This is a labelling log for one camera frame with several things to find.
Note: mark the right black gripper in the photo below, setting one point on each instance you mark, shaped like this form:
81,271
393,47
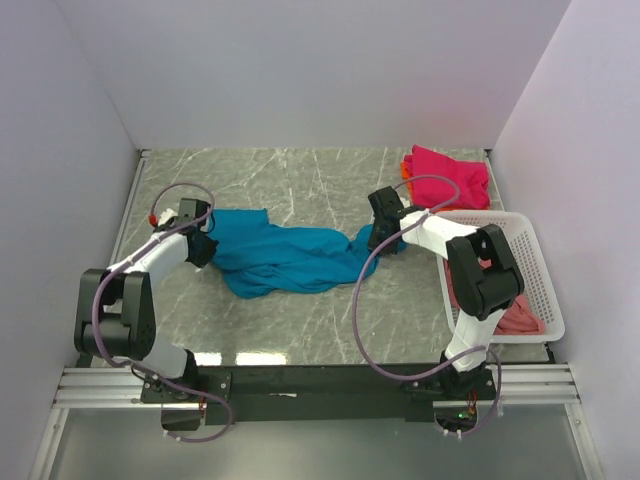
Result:
382,238

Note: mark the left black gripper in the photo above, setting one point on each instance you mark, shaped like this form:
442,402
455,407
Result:
203,249

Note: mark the blue t shirt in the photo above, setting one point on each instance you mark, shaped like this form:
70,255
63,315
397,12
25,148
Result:
257,257

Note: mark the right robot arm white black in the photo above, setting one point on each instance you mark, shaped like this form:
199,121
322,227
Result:
484,274

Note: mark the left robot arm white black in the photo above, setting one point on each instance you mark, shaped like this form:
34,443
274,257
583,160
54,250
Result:
115,316

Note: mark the orange folded t shirt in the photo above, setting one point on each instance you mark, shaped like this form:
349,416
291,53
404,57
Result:
410,182

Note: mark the magenta folded t shirt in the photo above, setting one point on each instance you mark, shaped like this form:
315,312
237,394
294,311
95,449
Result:
472,178

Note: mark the white plastic laundry basket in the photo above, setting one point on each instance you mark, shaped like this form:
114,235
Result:
539,290

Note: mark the salmon pink t shirt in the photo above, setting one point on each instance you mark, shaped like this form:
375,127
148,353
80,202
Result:
519,320

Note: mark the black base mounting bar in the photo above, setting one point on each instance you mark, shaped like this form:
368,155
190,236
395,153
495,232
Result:
317,392

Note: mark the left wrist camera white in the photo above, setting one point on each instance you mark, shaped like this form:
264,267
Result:
164,221

